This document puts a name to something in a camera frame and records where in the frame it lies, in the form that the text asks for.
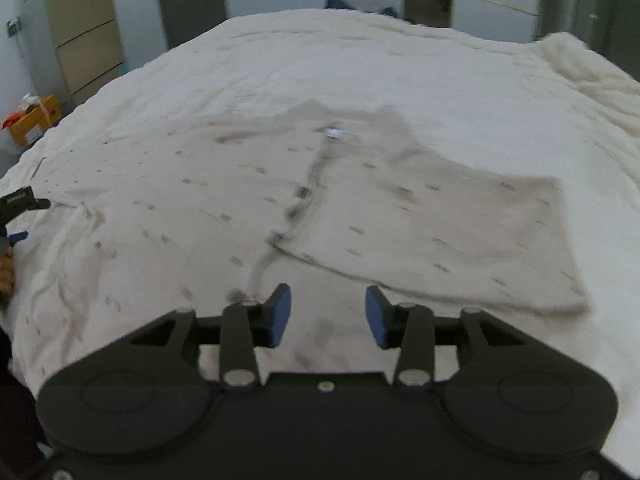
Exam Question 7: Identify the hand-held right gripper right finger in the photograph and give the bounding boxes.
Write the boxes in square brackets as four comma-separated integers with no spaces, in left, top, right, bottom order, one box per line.
[364,286,527,389]

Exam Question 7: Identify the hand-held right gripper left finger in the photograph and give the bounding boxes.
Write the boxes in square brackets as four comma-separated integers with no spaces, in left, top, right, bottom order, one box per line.
[129,283,293,389]

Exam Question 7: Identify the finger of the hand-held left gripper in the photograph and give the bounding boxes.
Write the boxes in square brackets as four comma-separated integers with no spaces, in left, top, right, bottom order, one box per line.
[0,187,51,225]
[0,230,29,252]

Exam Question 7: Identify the beige patterned shirt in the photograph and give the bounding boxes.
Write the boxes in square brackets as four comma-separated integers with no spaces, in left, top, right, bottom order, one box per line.
[10,99,592,392]

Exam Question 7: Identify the person's left hand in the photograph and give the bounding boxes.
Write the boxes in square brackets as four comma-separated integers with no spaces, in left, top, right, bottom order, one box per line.
[0,255,17,307]

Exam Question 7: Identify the orange cardboard box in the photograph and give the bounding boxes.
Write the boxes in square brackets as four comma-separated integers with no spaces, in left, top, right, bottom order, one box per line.
[7,95,62,149]

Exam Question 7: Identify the person's dark clothing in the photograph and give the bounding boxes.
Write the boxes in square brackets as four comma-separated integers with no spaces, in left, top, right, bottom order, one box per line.
[0,325,46,480]

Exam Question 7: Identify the beige tall cabinet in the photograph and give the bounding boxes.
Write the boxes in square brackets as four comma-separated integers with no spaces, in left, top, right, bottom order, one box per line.
[42,0,127,107]

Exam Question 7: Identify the grey room door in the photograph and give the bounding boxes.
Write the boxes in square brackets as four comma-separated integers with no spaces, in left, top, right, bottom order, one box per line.
[152,0,229,52]

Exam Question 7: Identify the white fluffy blanket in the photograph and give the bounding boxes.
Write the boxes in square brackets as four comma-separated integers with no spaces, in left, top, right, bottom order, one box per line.
[0,7,640,480]

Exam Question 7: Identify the blue cloth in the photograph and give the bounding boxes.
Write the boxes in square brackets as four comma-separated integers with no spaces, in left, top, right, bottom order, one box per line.
[324,0,402,19]

